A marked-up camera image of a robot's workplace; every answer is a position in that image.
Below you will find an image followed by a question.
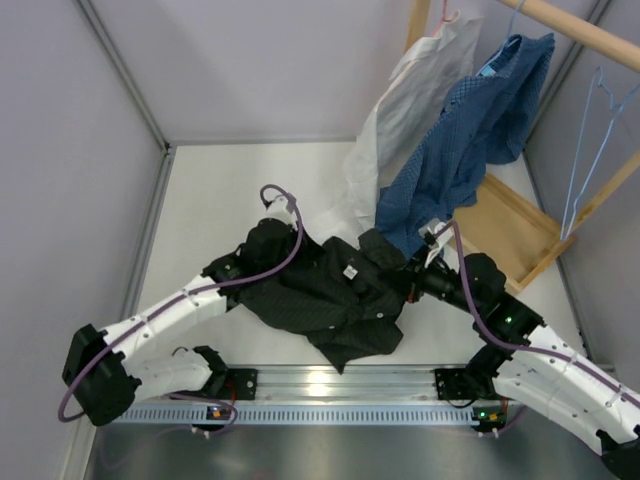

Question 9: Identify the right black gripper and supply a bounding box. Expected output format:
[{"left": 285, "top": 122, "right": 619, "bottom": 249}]
[{"left": 379, "top": 245, "right": 483, "bottom": 317}]

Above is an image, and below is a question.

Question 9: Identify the white shirt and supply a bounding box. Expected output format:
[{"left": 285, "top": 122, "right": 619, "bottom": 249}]
[{"left": 344, "top": 11, "right": 483, "bottom": 231}]

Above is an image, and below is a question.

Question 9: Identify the black pinstripe shirt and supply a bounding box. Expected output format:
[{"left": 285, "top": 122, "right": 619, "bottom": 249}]
[{"left": 234, "top": 229, "right": 406, "bottom": 373}]

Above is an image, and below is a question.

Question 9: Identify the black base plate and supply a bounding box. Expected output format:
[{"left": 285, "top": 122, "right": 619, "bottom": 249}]
[
  {"left": 434, "top": 367, "right": 479, "bottom": 401},
  {"left": 217, "top": 368, "right": 258, "bottom": 402}
]

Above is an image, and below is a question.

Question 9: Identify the blue hanger holding blue shirt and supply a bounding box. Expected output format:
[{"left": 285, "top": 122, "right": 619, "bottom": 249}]
[{"left": 476, "top": 0, "right": 525, "bottom": 77}]

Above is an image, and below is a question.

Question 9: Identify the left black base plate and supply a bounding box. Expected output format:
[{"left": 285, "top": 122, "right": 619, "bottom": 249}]
[{"left": 217, "top": 368, "right": 258, "bottom": 402}]

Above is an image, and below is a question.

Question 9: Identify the grey slotted cable duct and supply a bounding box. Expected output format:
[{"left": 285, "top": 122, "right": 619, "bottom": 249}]
[{"left": 116, "top": 402, "right": 500, "bottom": 427}]

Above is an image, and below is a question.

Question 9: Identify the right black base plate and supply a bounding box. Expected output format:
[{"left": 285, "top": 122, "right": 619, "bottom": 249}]
[{"left": 434, "top": 367, "right": 479, "bottom": 401}]

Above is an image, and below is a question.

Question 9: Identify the blue checked shirt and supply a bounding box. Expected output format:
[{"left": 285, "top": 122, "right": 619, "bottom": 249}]
[{"left": 375, "top": 34, "right": 555, "bottom": 257}]

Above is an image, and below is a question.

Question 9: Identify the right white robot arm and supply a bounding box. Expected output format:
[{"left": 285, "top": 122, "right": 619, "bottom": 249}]
[{"left": 405, "top": 252, "right": 639, "bottom": 479}]

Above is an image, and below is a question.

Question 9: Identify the pink wire hanger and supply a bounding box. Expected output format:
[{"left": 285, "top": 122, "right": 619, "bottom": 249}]
[{"left": 433, "top": 0, "right": 459, "bottom": 36}]

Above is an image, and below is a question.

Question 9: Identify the wooden clothes rack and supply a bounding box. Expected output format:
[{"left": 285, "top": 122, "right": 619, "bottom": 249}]
[{"left": 402, "top": 0, "right": 640, "bottom": 296}]

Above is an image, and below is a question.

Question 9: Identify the light blue wire hanger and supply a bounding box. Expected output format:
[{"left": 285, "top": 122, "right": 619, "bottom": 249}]
[{"left": 559, "top": 66, "right": 640, "bottom": 241}]

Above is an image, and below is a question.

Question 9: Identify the aluminium mounting rail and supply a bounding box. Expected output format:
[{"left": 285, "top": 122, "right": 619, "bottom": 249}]
[{"left": 79, "top": 363, "right": 626, "bottom": 403}]

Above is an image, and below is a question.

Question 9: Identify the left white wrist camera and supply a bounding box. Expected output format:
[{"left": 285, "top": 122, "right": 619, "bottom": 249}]
[{"left": 265, "top": 195, "right": 297, "bottom": 226}]

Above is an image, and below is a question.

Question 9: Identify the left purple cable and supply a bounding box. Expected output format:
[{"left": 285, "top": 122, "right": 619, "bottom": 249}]
[{"left": 58, "top": 184, "right": 305, "bottom": 420}]

